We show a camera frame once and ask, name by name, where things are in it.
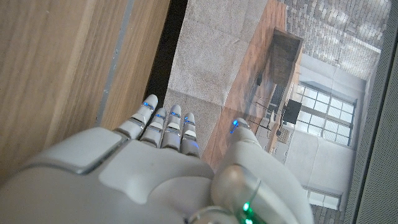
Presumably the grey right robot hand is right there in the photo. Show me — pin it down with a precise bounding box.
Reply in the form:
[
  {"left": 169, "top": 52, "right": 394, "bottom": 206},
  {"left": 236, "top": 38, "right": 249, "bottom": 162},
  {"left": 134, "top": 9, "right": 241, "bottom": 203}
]
[{"left": 0, "top": 94, "right": 315, "bottom": 224}]

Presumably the printed room backdrop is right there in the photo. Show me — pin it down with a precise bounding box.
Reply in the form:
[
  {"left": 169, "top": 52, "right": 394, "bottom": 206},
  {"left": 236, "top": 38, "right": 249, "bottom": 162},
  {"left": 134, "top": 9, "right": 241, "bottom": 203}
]
[{"left": 160, "top": 0, "right": 393, "bottom": 224}]

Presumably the black backdrop frame pole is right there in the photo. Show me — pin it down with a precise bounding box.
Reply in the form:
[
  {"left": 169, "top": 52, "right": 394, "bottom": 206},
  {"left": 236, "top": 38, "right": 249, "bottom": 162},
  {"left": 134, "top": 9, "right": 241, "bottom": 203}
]
[{"left": 341, "top": 0, "right": 398, "bottom": 224}]

